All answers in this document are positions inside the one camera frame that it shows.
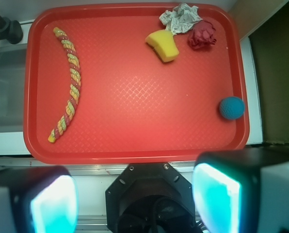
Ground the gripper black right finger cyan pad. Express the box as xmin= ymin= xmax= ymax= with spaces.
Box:
xmin=192 ymin=147 xmax=289 ymax=233

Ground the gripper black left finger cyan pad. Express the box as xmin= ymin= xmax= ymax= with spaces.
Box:
xmin=0 ymin=166 xmax=79 ymax=233

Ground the white paper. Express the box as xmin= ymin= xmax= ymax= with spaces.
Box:
xmin=159 ymin=3 xmax=203 ymax=35

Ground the crumpled red paper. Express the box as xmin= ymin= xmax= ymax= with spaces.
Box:
xmin=188 ymin=20 xmax=217 ymax=50

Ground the blue dimpled ball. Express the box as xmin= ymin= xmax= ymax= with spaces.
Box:
xmin=219 ymin=97 xmax=245 ymax=120

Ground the metal sink basin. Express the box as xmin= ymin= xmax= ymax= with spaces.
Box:
xmin=0 ymin=49 xmax=26 ymax=133

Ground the red plastic tray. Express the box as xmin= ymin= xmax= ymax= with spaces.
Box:
xmin=23 ymin=3 xmax=249 ymax=165

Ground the black faucet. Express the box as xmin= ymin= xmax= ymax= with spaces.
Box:
xmin=0 ymin=15 xmax=24 ymax=45

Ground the yellow sponge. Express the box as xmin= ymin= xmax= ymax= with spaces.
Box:
xmin=145 ymin=30 xmax=179 ymax=63

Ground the red yellow twisted rope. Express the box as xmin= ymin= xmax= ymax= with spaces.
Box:
xmin=47 ymin=27 xmax=82 ymax=143

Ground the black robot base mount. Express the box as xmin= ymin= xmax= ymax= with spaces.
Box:
xmin=105 ymin=163 xmax=201 ymax=233

